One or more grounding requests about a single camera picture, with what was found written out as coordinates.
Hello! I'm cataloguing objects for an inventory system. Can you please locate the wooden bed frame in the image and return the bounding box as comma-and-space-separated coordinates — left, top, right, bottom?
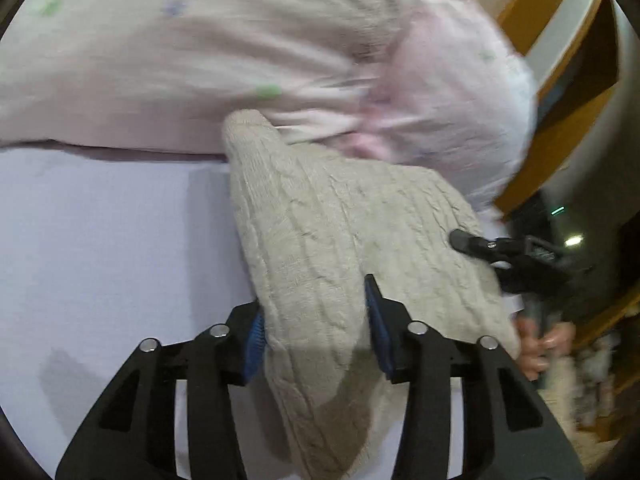
492, 0, 640, 441

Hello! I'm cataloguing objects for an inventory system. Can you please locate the beige cable-knit sweater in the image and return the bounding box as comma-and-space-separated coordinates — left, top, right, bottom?
221, 108, 522, 480

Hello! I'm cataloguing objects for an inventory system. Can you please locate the pink floral duvet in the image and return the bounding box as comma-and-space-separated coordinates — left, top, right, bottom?
0, 0, 538, 211

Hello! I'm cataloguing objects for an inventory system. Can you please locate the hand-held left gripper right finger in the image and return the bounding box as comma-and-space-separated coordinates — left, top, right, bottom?
364, 274, 586, 480

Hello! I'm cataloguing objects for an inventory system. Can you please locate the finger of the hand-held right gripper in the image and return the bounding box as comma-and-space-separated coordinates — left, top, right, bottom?
449, 228, 531, 266

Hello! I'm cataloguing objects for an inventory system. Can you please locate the person's right hand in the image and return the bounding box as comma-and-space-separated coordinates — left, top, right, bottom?
514, 310, 577, 382

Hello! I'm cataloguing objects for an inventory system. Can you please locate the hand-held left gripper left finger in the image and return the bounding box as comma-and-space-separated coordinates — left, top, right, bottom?
55, 301, 266, 480

